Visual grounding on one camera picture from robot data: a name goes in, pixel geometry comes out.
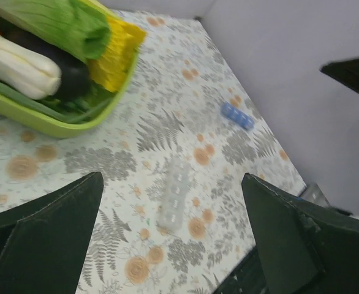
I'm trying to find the green plastic tray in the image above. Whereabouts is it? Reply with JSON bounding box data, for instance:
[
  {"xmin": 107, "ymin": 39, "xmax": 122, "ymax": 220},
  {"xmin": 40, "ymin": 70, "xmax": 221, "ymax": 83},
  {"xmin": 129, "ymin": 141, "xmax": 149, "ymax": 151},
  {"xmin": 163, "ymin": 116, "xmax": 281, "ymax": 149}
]
[{"xmin": 0, "ymin": 1, "xmax": 139, "ymax": 138}]

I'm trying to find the dark purple eggplant toy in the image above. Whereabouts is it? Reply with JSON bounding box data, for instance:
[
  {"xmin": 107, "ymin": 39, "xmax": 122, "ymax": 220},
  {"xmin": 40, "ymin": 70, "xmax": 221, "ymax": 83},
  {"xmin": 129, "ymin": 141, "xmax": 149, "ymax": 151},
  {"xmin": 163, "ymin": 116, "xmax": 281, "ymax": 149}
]
[{"xmin": 6, "ymin": 29, "xmax": 92, "ymax": 101}]

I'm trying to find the yellow cabbage toy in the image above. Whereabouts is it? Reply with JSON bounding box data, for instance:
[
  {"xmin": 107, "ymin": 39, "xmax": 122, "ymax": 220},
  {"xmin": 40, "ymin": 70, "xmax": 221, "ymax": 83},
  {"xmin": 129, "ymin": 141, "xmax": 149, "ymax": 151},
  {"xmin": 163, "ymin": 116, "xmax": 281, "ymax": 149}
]
[{"xmin": 88, "ymin": 15, "xmax": 146, "ymax": 92}]

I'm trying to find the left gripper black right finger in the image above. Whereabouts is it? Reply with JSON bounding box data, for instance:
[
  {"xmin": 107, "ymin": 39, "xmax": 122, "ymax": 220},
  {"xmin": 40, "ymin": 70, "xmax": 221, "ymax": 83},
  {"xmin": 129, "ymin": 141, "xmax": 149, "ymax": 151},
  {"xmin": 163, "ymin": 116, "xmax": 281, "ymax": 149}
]
[{"xmin": 241, "ymin": 173, "xmax": 359, "ymax": 293}]

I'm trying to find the white bok choy toy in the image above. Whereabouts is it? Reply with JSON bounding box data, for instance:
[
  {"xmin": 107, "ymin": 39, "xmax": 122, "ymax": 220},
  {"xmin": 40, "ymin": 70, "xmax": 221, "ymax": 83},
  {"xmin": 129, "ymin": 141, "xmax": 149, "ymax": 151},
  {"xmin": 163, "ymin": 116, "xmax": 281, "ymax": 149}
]
[{"xmin": 0, "ymin": 35, "xmax": 61, "ymax": 100}]

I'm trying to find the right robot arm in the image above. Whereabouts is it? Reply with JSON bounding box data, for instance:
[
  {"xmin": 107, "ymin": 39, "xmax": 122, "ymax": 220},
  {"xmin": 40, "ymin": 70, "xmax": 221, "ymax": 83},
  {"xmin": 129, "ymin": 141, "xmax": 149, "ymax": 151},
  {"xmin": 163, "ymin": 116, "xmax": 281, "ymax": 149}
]
[{"xmin": 320, "ymin": 58, "xmax": 359, "ymax": 94}]

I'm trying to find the floral table mat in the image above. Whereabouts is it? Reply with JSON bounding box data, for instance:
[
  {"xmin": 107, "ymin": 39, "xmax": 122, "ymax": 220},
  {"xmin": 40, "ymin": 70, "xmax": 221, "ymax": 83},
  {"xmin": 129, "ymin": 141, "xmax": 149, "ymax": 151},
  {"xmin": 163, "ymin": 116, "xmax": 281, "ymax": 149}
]
[{"xmin": 0, "ymin": 11, "xmax": 304, "ymax": 293}]

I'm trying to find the green napa cabbage toy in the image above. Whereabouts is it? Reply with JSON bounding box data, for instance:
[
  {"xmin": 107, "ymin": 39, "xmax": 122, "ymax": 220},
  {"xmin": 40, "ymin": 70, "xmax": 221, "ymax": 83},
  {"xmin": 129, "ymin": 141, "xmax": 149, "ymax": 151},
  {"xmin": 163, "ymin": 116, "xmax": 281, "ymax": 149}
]
[{"xmin": 0, "ymin": 0, "xmax": 111, "ymax": 62}]

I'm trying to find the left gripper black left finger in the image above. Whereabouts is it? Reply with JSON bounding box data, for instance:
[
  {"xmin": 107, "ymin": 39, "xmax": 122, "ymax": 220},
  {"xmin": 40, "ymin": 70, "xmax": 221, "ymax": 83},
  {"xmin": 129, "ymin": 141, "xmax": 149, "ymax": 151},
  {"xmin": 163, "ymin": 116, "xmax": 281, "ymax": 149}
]
[{"xmin": 0, "ymin": 172, "xmax": 104, "ymax": 294}]

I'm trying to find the blue pill organizer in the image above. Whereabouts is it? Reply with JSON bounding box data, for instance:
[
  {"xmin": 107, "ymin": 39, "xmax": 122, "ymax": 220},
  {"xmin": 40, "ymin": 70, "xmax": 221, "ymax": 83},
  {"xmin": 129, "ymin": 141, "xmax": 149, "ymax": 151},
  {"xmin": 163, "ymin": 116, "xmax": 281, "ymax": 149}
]
[{"xmin": 221, "ymin": 102, "xmax": 255, "ymax": 130}]

